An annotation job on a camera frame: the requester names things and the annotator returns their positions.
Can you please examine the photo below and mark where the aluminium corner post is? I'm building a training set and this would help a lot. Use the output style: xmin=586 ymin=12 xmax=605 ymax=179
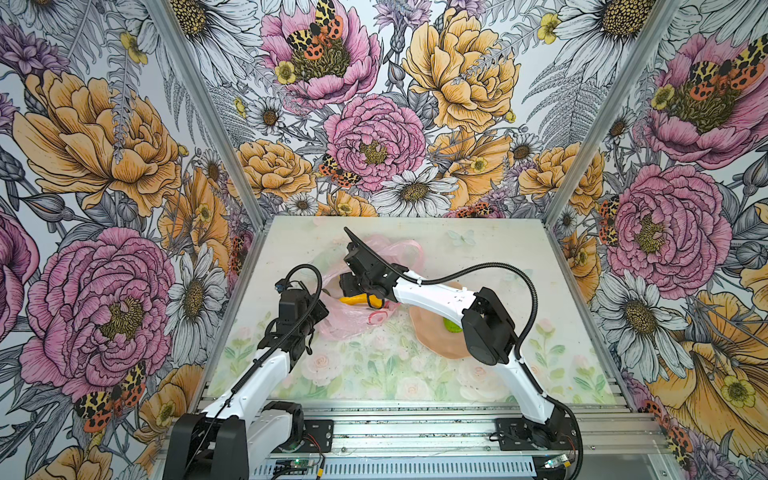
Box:
xmin=143 ymin=0 xmax=268 ymax=229
xmin=543 ymin=0 xmax=681 ymax=230

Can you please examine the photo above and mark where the green circuit board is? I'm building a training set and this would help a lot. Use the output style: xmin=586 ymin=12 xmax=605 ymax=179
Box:
xmin=272 ymin=459 xmax=315 ymax=479
xmin=543 ymin=453 xmax=571 ymax=469

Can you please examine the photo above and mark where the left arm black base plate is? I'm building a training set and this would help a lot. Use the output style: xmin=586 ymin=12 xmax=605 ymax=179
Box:
xmin=274 ymin=420 xmax=335 ymax=454

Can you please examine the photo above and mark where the left green circuit board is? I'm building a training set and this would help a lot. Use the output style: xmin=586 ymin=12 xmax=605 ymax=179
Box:
xmin=272 ymin=459 xmax=315 ymax=479

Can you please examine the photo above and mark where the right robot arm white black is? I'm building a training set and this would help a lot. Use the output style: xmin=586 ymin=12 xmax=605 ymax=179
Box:
xmin=342 ymin=228 xmax=568 ymax=448

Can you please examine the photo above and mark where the right green circuit board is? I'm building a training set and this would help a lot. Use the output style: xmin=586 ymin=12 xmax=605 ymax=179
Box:
xmin=543 ymin=453 xmax=571 ymax=469

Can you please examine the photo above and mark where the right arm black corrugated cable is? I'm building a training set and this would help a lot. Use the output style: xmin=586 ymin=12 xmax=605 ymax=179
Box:
xmin=344 ymin=227 xmax=584 ymax=480

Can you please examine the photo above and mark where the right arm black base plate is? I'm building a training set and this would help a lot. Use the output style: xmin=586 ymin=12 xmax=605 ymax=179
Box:
xmin=488 ymin=417 xmax=581 ymax=451

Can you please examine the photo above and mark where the pink flower-shaped plate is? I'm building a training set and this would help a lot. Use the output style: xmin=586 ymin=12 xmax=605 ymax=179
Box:
xmin=399 ymin=282 xmax=476 ymax=359

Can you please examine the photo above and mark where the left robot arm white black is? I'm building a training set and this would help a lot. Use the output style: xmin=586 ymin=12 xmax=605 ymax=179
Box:
xmin=162 ymin=286 xmax=328 ymax=479

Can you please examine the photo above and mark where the green fake lime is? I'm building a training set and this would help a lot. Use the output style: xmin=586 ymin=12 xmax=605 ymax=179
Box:
xmin=443 ymin=318 xmax=463 ymax=333

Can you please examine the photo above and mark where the right aluminium corner post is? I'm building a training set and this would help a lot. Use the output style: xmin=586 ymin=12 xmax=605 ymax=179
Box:
xmin=543 ymin=0 xmax=681 ymax=230

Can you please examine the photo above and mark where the yellow fake banana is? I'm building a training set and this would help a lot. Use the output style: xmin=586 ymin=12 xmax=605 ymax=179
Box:
xmin=339 ymin=293 xmax=385 ymax=309

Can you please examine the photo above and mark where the aluminium rail frame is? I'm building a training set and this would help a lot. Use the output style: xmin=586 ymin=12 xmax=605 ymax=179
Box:
xmin=149 ymin=400 xmax=679 ymax=480

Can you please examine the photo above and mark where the pink plastic bag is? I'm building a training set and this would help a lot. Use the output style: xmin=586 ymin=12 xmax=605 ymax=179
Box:
xmin=316 ymin=235 xmax=424 ymax=341

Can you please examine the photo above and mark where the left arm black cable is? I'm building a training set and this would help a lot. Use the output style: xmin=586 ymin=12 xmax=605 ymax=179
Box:
xmin=179 ymin=263 xmax=324 ymax=469

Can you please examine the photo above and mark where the left aluminium corner post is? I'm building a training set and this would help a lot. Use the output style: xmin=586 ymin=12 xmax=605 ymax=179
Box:
xmin=143 ymin=0 xmax=268 ymax=229

